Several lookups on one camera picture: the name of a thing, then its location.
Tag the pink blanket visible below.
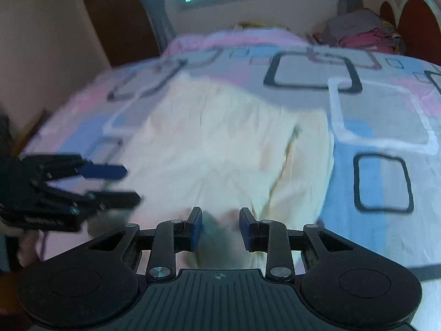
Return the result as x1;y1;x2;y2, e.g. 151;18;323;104
161;29;312;59

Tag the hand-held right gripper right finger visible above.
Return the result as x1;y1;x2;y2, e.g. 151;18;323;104
239;207;355;282

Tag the pile of pink clothes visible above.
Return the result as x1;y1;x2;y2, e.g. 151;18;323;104
338;28;406;55

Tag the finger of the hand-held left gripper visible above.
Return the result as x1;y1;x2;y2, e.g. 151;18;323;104
39;189;142;218
21;154;127;182

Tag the dark wooden door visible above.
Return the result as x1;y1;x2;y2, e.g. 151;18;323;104
75;0;163;67

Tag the brown scalloped headboard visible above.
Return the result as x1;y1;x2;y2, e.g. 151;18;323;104
379;0;441;67

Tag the pile of folded clothes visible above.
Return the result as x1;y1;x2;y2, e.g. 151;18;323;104
320;8;384;46

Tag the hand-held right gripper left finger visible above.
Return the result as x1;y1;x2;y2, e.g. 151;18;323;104
85;207;204;283

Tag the cream puffer jacket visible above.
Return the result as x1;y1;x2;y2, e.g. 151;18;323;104
120;72;335;270

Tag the patterned bed sheet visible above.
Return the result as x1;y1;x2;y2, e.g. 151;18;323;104
17;30;441;285

